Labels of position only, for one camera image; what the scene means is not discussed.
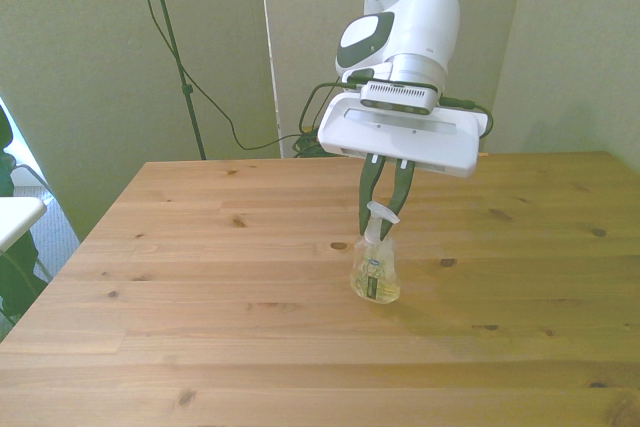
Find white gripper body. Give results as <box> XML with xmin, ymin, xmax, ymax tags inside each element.
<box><xmin>316</xmin><ymin>91</ymin><xmax>490</xmax><ymax>180</ymax></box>

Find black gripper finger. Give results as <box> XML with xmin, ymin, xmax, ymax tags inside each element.
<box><xmin>381</xmin><ymin>158</ymin><xmax>417</xmax><ymax>241</ymax></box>
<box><xmin>357</xmin><ymin>153</ymin><xmax>387</xmax><ymax>235</ymax></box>

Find clear hand sanitizer bottle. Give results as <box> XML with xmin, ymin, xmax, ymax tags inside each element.
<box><xmin>352</xmin><ymin>200</ymin><xmax>403</xmax><ymax>307</ymax></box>

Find white vertical trim strip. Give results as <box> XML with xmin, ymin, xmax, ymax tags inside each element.
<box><xmin>256</xmin><ymin>0</ymin><xmax>285</xmax><ymax>159</ymax></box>

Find white side table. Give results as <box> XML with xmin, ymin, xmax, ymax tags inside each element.
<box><xmin>0</xmin><ymin>196</ymin><xmax>48</xmax><ymax>254</ymax></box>

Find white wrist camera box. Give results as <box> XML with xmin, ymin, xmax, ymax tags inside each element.
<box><xmin>358</xmin><ymin>80</ymin><xmax>440</xmax><ymax>113</ymax></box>

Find coiled dark cables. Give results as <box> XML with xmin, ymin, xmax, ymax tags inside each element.
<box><xmin>291</xmin><ymin>130</ymin><xmax>332</xmax><ymax>160</ymax></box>

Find thin dark camera cable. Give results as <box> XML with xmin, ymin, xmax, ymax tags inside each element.
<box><xmin>124</xmin><ymin>0</ymin><xmax>306</xmax><ymax>152</ymax></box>

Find black camera stand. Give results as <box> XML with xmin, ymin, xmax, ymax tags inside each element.
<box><xmin>141</xmin><ymin>0</ymin><xmax>208</xmax><ymax>162</ymax></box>

